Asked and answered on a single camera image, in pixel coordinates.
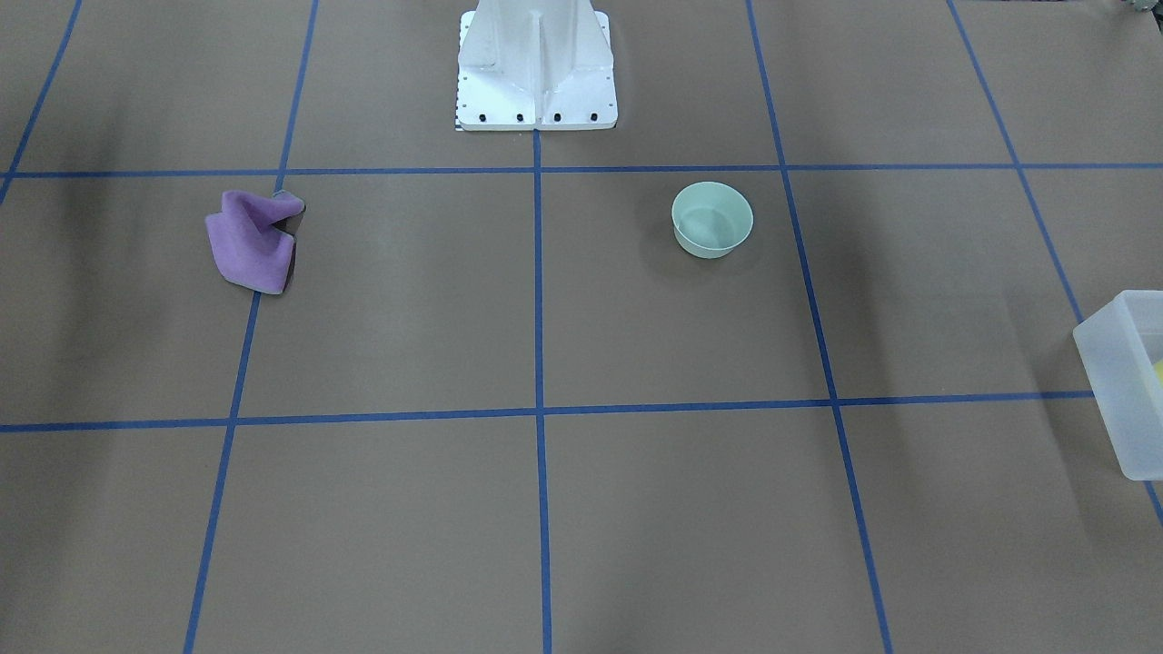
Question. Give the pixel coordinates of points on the mint green bowl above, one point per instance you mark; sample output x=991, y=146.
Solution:
x=710, y=219

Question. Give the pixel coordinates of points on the purple cloth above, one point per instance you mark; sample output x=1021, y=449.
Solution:
x=248, y=247

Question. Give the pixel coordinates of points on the clear plastic box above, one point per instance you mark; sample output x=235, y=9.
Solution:
x=1119, y=346

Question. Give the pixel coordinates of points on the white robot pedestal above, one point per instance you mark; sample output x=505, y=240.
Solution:
x=535, y=65

